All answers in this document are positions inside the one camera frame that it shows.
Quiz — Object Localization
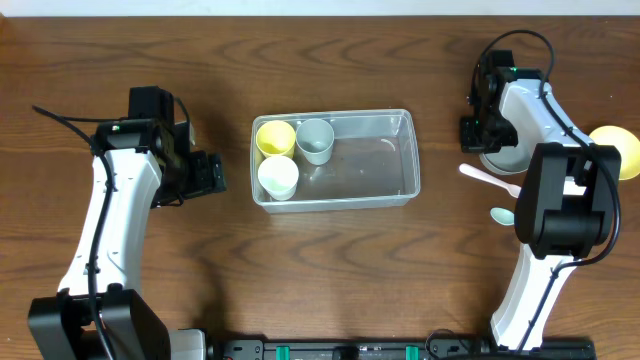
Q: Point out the grey plastic bowl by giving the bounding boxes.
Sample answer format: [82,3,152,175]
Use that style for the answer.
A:
[480,148,532,175]

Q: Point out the pink plastic fork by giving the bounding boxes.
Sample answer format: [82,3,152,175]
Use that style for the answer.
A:
[458,163,521,198]

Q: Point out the cream white plastic cup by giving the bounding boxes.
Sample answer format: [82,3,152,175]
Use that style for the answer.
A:
[258,156,299,201]

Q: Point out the yellow plastic cup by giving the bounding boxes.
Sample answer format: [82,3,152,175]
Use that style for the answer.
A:
[255,120,296,158]

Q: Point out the light green plastic spoon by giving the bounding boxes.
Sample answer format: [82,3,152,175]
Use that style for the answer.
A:
[490,207,515,226]

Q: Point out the grey plastic cup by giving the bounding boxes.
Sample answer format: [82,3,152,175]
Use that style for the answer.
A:
[296,119,335,166]

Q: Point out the yellow plastic bowl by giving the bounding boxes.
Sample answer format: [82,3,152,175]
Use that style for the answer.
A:
[589,125,640,181]

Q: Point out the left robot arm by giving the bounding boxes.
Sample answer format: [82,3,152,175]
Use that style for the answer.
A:
[28,86,226,359]

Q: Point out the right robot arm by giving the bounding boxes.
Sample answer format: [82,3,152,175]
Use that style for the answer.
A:
[459,50,621,352]

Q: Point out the clear plastic storage box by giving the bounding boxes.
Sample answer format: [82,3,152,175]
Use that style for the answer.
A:
[250,109,421,214]

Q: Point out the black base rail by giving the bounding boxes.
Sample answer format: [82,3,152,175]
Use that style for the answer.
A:
[205,335,597,360]

